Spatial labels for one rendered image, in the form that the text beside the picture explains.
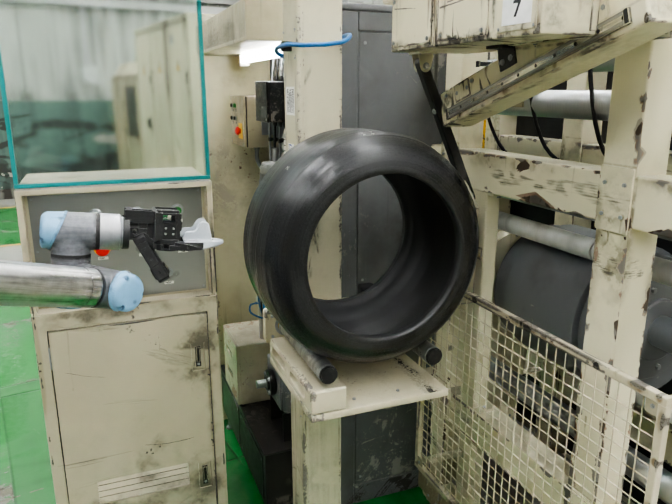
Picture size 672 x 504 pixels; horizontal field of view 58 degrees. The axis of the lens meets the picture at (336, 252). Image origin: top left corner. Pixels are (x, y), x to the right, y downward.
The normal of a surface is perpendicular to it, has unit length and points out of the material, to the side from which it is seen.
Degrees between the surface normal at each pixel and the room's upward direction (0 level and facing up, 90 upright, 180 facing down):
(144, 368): 90
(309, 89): 90
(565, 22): 90
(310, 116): 90
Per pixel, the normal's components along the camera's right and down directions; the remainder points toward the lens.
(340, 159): -0.05, -0.45
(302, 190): -0.28, -0.25
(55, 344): 0.37, 0.24
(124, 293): 0.86, 0.14
